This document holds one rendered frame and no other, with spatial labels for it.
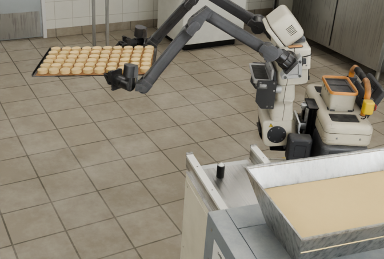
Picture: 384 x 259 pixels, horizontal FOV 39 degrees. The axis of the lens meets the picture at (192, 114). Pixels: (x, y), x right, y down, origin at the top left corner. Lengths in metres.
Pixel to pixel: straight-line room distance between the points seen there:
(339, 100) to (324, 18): 3.16
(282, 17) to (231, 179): 0.93
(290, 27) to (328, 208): 1.50
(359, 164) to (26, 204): 2.38
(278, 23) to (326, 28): 3.33
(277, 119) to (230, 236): 1.62
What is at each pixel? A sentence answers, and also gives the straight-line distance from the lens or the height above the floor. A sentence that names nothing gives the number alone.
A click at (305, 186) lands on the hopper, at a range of 1.43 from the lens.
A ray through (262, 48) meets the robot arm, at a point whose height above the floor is 1.20.
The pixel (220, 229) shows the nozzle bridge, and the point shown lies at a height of 1.18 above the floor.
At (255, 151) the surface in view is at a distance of 2.28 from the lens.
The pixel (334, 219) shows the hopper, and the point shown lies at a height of 1.27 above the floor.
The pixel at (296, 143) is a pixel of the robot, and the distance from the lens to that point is 2.89.
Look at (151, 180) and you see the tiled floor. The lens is 3.65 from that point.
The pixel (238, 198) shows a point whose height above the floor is 0.84.
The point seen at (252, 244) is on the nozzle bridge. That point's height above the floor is 1.18.
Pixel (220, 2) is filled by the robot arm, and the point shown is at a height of 1.28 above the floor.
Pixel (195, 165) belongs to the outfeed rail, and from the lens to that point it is 2.14.
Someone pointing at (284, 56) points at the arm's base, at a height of 1.15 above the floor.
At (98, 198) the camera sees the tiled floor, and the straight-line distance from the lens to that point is 3.49.
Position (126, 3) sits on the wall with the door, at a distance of 6.46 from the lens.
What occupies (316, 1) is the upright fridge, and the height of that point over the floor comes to 0.59.
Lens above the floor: 2.04
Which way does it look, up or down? 27 degrees down
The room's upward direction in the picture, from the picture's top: 4 degrees clockwise
